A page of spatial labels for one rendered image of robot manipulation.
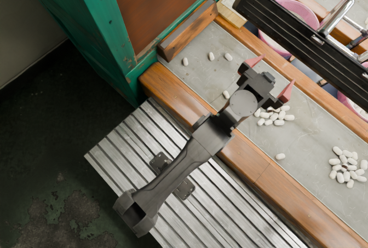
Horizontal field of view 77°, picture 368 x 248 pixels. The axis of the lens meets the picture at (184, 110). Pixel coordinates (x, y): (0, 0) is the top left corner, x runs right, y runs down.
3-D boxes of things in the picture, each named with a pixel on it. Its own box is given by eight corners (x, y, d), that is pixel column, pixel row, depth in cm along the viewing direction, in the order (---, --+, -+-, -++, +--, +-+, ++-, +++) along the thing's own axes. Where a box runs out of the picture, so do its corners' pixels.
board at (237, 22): (238, 29, 97) (239, 28, 96) (211, 9, 100) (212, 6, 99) (284, -17, 104) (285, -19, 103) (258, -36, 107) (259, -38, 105)
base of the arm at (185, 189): (160, 148, 85) (145, 162, 84) (198, 189, 82) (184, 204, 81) (161, 150, 93) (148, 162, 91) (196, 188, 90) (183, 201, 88)
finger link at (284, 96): (285, 61, 56) (260, 85, 54) (308, 80, 55) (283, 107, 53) (273, 72, 63) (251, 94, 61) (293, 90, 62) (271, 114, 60)
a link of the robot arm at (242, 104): (235, 78, 48) (194, 117, 45) (267, 107, 46) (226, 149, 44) (224, 96, 59) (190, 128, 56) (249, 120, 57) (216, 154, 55)
